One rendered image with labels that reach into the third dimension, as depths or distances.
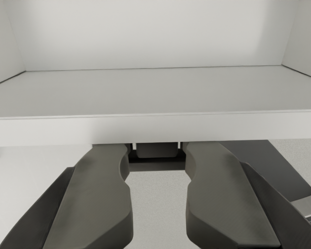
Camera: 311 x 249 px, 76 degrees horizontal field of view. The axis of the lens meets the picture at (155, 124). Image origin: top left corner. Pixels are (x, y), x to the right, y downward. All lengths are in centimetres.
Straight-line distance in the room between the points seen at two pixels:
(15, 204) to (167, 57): 39
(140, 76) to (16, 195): 36
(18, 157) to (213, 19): 34
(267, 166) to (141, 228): 136
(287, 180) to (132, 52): 55
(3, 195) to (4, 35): 33
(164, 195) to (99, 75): 142
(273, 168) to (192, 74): 54
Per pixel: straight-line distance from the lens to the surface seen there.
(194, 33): 18
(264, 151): 73
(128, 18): 18
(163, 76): 16
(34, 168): 39
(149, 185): 147
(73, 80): 17
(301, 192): 62
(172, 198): 158
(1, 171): 43
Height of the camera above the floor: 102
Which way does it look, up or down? 61 degrees down
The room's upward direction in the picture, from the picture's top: 178 degrees clockwise
